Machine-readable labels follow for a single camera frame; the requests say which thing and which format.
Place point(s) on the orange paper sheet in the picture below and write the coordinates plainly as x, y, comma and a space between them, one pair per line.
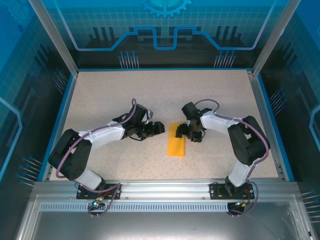
176, 147

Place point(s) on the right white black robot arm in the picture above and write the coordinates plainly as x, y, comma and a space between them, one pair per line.
215, 122

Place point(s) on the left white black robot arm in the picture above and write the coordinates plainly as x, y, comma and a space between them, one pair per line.
107, 133

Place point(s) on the aluminium mounting beam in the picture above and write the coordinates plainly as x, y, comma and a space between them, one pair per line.
162, 190

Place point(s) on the blue table edge trim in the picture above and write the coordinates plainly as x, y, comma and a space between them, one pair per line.
276, 130
58, 125

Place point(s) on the grey metal tray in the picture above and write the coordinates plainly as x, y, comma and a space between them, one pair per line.
162, 225

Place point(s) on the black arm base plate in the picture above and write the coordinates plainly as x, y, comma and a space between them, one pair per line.
215, 191
82, 193

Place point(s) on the aluminium side rail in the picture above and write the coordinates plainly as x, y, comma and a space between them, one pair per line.
265, 125

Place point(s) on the aluminium frame post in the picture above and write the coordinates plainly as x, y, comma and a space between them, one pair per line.
57, 42
272, 42

